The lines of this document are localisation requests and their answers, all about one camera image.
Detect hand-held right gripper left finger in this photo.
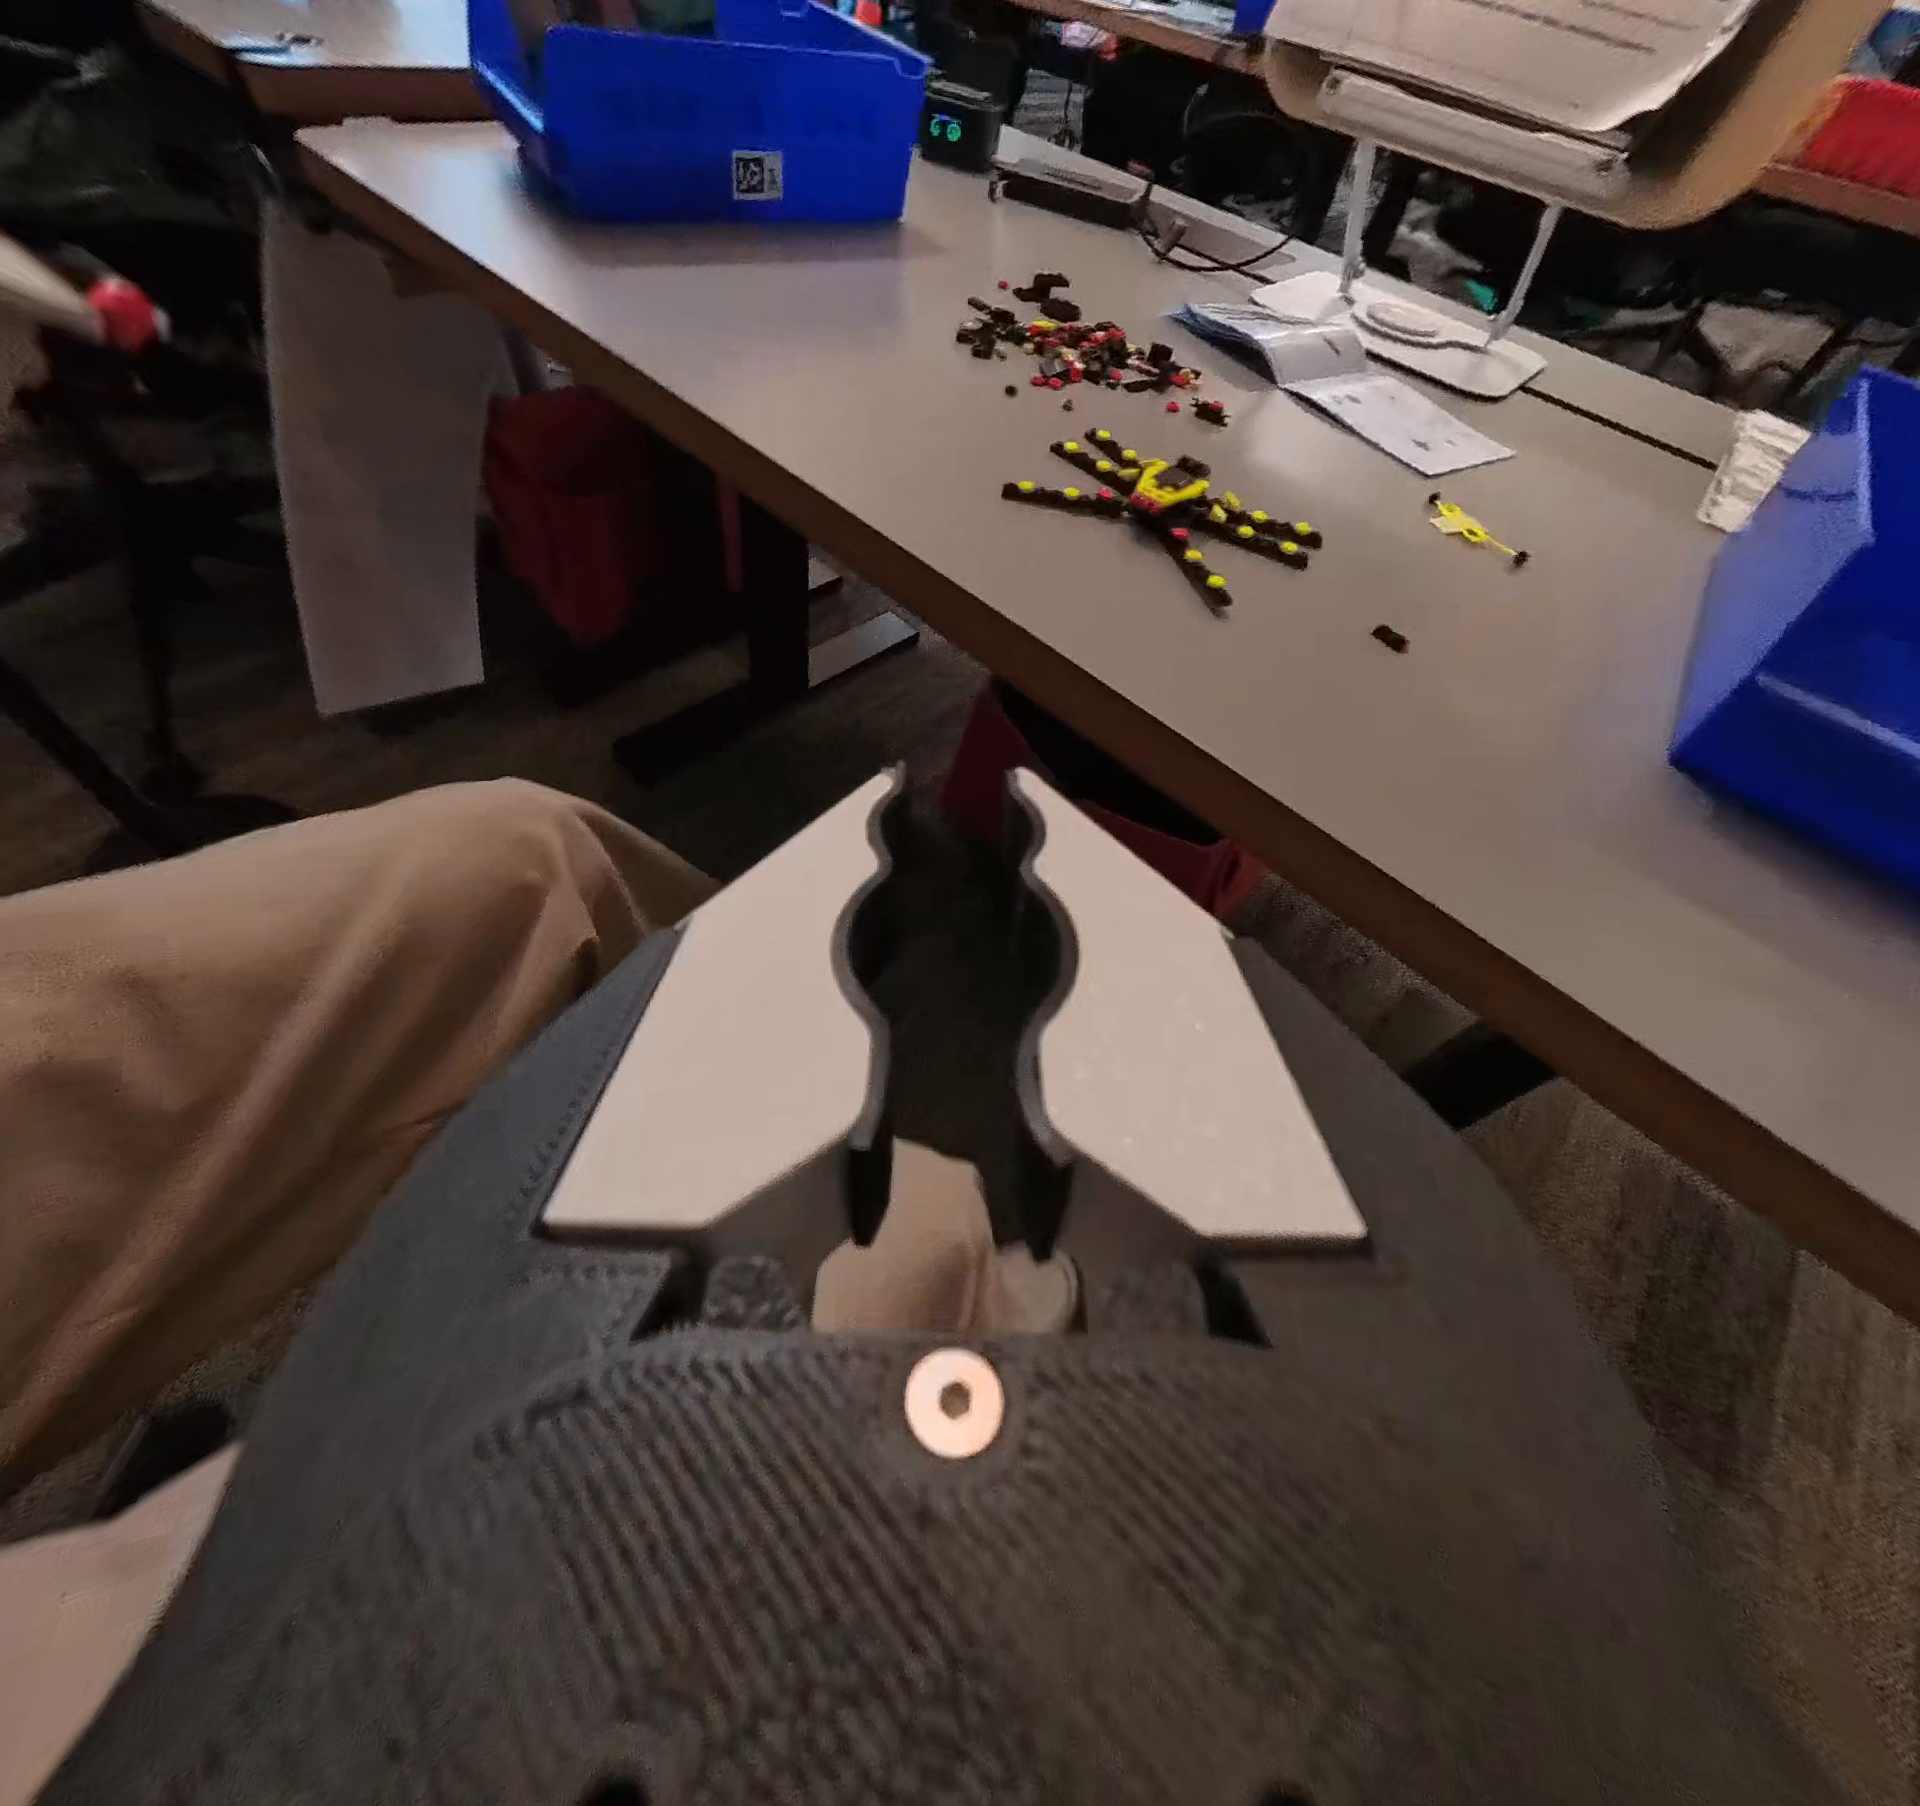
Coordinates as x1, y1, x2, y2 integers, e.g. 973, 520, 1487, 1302
536, 767, 913, 1299

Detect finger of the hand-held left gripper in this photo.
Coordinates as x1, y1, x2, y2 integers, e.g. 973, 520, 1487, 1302
0, 229, 111, 342

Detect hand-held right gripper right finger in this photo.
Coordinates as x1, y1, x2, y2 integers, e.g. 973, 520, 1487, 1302
1004, 768, 1372, 1304

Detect black yellow lego spider model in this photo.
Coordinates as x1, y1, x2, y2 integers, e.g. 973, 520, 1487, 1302
1002, 427, 1325, 617

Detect pile of lego pieces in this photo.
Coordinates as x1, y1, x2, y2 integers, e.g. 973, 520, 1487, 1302
955, 271, 1208, 406

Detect lego instruction booklet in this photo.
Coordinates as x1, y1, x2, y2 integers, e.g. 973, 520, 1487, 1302
1170, 298, 1517, 477

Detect black office chair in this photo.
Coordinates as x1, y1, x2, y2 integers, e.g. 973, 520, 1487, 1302
0, 35, 301, 856

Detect dark red object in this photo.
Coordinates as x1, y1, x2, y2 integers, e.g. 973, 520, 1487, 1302
937, 681, 1265, 924

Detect white hanging sheet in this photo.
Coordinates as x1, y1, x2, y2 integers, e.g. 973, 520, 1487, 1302
263, 199, 518, 718

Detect black table leg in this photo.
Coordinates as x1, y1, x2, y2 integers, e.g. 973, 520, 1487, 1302
611, 488, 919, 791

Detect person's tan trousers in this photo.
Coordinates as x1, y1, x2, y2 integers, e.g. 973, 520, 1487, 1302
0, 778, 723, 1806

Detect red fabric storage box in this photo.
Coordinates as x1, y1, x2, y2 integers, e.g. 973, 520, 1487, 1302
480, 387, 744, 653

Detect blue labelled storage bin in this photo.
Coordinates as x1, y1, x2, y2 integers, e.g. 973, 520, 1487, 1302
462, 0, 934, 228

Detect clear plastic bag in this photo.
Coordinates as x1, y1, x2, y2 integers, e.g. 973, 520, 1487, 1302
1700, 409, 1815, 537

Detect flat black device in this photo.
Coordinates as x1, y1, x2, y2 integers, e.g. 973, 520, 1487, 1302
996, 156, 1157, 231

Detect black charging case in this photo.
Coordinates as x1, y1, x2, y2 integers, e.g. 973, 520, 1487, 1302
918, 73, 1011, 178

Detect printed paper sheet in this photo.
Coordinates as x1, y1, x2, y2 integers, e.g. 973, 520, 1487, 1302
1268, 0, 1839, 136

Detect yellow string with tape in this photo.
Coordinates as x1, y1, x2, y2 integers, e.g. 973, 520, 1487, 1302
1425, 491, 1532, 571

